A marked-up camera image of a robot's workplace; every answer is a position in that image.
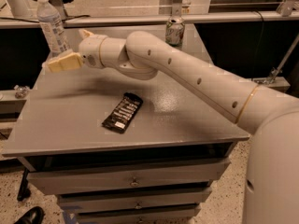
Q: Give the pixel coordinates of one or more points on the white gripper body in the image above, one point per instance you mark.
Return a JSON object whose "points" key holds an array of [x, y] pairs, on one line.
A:
{"points": [[90, 51]]}

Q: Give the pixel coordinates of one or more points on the clear blue plastic water bottle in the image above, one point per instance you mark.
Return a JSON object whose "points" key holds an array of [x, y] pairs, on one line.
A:
{"points": [[52, 26]]}

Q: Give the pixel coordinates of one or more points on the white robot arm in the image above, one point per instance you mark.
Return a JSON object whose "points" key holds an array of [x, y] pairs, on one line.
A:
{"points": [[271, 117]]}

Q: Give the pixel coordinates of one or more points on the green 7up soda can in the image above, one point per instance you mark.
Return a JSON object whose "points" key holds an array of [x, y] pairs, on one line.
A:
{"points": [[174, 31]]}

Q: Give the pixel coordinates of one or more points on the crumpled foil wrapper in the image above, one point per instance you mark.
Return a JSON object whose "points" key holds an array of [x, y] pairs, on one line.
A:
{"points": [[21, 91]]}

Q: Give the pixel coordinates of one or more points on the black snack bar wrapper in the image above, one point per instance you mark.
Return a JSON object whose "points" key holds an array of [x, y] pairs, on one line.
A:
{"points": [[120, 118]]}

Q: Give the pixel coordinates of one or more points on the white pipe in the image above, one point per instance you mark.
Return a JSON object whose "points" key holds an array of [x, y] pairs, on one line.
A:
{"points": [[20, 9]]}

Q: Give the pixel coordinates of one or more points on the top grey drawer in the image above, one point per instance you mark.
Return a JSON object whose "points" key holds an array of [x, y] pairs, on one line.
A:
{"points": [[128, 176]]}

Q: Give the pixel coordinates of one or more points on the grey drawer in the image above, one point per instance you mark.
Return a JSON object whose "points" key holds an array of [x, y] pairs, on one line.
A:
{"points": [[128, 176], [137, 216], [134, 199]]}

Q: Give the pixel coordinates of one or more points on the black stand leg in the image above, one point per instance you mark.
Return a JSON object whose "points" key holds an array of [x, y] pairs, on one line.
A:
{"points": [[24, 191]]}

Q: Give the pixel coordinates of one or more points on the black shoe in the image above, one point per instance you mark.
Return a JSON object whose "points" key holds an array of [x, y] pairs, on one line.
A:
{"points": [[34, 216]]}

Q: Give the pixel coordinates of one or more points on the middle grey drawer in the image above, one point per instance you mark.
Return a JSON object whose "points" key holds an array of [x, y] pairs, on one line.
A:
{"points": [[134, 199]]}

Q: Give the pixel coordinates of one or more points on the bottom grey drawer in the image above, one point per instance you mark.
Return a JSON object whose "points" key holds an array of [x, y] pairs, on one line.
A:
{"points": [[137, 216]]}

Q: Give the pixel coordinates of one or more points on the grey metal rail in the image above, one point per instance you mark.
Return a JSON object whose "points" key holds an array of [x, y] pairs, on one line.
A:
{"points": [[11, 23]]}

